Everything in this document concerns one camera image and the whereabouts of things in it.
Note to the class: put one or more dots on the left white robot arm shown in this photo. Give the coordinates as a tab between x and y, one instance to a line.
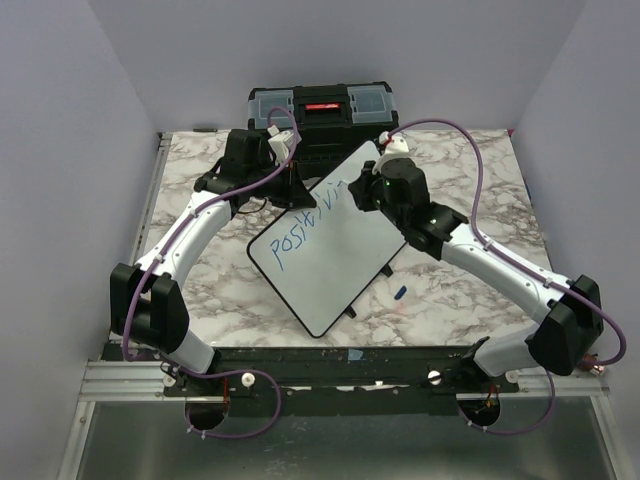
146	301

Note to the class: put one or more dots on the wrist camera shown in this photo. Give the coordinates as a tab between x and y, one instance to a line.
392	146
282	143

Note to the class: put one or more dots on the white whiteboard black frame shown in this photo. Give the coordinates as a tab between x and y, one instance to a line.
319	260

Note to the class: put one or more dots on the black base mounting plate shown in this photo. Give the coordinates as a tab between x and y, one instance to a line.
338	381

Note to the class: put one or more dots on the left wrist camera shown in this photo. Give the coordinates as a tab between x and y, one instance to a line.
282	143

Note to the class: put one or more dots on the black plastic toolbox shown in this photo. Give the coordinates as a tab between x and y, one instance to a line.
333	120

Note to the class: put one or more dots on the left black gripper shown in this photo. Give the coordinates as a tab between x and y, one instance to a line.
296	194

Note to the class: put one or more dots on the blue marker cap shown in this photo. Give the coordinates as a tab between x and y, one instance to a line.
400	293

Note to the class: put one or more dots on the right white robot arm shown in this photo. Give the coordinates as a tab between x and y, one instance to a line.
564	311

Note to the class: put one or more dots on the aluminium side rail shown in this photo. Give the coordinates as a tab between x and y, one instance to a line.
117	381

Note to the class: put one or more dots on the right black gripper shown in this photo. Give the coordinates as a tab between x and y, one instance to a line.
362	185

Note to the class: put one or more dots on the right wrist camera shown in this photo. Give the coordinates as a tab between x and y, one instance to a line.
392	146

